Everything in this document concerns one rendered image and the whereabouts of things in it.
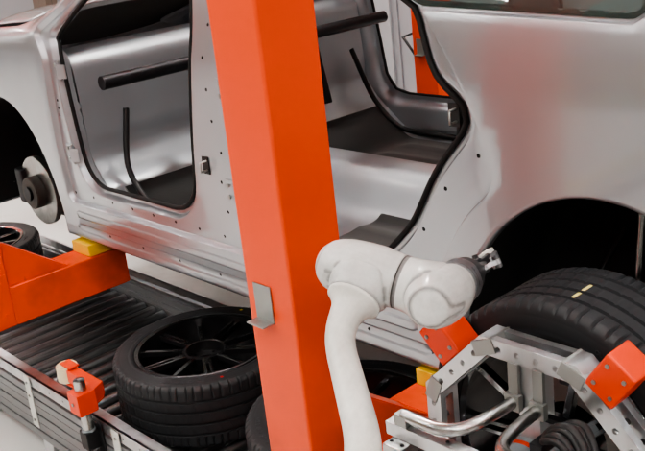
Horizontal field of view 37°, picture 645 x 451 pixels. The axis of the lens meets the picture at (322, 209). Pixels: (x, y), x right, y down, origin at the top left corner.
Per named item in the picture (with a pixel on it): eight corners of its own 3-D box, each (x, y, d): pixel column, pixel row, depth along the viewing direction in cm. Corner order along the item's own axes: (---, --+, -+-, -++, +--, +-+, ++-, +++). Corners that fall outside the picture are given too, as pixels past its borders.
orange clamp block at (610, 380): (632, 393, 178) (657, 366, 172) (609, 411, 173) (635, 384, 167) (604, 366, 181) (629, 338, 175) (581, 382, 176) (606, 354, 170)
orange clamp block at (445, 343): (482, 339, 203) (456, 304, 205) (458, 352, 198) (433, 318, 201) (465, 353, 208) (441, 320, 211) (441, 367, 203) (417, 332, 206)
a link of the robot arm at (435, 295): (485, 267, 174) (418, 248, 179) (461, 287, 160) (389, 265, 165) (472, 321, 176) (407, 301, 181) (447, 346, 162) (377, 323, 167)
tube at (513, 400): (524, 412, 190) (522, 364, 187) (463, 455, 178) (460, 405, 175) (455, 386, 203) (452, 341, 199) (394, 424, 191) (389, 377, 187)
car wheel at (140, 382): (85, 436, 338) (73, 376, 331) (183, 350, 395) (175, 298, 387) (249, 462, 311) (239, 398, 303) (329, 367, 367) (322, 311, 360)
